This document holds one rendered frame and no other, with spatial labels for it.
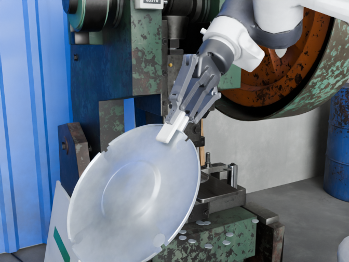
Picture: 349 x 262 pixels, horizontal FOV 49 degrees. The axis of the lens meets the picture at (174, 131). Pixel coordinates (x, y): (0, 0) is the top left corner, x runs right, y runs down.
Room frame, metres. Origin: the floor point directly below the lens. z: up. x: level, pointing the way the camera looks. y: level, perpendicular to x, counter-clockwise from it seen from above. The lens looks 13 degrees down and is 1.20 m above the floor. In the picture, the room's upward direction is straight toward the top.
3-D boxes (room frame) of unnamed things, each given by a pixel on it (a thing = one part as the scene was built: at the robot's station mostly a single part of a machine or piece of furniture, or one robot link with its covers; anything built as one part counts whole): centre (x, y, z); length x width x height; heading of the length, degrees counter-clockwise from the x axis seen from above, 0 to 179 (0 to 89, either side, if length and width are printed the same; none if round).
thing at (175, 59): (1.26, -0.01, 1.04); 0.17 x 0.15 x 0.30; 30
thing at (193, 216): (1.14, -0.07, 0.72); 0.25 x 0.14 x 0.14; 30
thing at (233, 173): (1.27, -0.20, 0.75); 0.03 x 0.03 x 0.10; 30
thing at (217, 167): (1.38, -0.13, 0.76); 0.17 x 0.06 x 0.10; 120
